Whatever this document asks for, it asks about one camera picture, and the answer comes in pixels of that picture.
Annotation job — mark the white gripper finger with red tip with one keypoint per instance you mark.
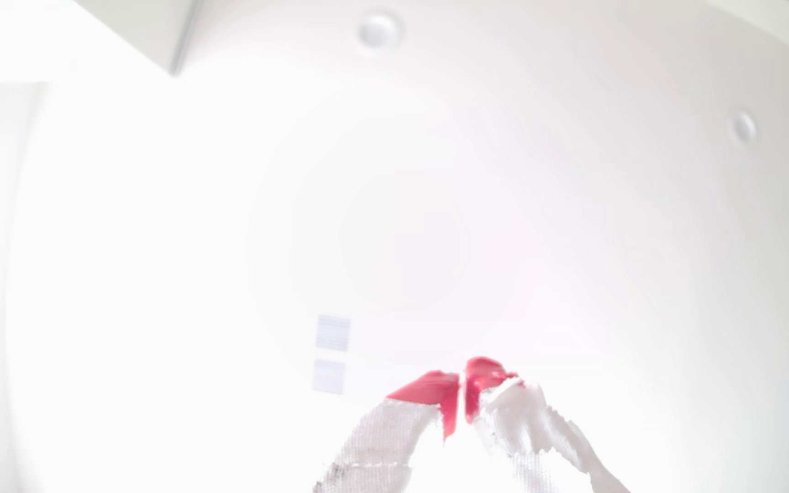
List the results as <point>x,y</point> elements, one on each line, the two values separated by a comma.
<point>518,418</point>
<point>394,438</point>

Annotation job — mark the grey rectangular wall vent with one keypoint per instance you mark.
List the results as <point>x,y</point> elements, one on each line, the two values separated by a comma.
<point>333,333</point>
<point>329,376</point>

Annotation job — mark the round white ceiling light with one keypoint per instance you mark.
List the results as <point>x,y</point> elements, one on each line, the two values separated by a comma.
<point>744,127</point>
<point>379,31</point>

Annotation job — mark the white ceiling beam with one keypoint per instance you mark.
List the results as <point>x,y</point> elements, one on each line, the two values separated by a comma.
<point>148,27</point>

